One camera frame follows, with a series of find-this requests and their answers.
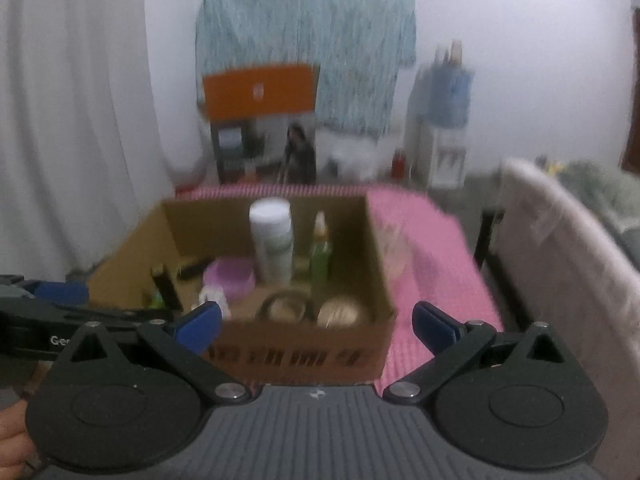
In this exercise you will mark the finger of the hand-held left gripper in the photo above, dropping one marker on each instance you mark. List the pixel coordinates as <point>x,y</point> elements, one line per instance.
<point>62,292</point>
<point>125,314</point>

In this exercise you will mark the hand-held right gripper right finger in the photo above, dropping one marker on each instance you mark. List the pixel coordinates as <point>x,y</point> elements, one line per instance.
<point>435,327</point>

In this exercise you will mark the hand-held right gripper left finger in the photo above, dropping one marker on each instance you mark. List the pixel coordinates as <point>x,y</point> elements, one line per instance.
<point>197,327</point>

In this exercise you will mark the white charger plug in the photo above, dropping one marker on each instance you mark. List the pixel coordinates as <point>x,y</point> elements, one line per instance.
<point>212,297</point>

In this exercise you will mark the green lip balm stick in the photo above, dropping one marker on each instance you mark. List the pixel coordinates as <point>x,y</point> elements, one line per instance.
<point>156,299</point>

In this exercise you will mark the black cylinder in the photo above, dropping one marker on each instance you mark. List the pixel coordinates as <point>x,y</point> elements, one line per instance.
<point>167,287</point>

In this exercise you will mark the purple lid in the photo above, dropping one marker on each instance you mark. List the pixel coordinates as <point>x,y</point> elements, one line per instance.
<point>227,280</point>

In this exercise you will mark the small black tube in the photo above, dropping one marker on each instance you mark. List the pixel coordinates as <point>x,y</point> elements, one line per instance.
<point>192,270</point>

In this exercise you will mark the black tape roll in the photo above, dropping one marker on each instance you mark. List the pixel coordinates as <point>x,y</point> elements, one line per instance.
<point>265,305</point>

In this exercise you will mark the dark jar with gold lid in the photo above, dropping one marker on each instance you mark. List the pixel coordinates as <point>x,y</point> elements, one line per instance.
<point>340,312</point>

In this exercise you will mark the brown cardboard box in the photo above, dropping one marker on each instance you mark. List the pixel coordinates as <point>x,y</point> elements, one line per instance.
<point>300,355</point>

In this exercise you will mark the white bottle with green label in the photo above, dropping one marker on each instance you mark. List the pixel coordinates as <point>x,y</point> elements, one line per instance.
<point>271,240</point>

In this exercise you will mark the green dropper bottle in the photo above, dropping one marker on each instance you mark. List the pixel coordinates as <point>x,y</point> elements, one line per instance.
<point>320,260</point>

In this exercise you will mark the person's left hand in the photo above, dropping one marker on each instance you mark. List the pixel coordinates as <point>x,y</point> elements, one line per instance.
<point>15,440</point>

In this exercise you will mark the beige covered chair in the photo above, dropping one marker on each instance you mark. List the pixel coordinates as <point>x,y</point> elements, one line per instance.
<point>565,285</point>

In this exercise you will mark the red bottle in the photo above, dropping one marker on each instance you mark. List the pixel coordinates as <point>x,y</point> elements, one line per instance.
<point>398,165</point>

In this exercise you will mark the white water dispenser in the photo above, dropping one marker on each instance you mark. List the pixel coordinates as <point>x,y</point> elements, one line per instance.
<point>445,160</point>

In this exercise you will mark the white curtain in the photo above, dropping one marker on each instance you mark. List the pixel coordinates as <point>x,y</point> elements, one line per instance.
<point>75,110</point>

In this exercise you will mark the printed appliance carton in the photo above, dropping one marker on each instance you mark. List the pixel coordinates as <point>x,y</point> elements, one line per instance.
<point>265,150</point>

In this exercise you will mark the white plastic bag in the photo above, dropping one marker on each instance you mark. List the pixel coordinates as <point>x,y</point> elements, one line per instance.
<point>350,155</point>

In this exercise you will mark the grey-green blanket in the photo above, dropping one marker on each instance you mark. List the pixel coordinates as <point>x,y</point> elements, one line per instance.
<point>605,195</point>

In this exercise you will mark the blue water jug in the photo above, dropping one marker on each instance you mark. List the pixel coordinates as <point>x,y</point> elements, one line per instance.
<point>450,95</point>

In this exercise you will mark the blue patterned hanging cloth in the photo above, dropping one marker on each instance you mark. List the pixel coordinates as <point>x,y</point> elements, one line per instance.
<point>310,35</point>

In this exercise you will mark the black metal frame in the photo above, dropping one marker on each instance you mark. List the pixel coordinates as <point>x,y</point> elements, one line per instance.
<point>482,240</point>

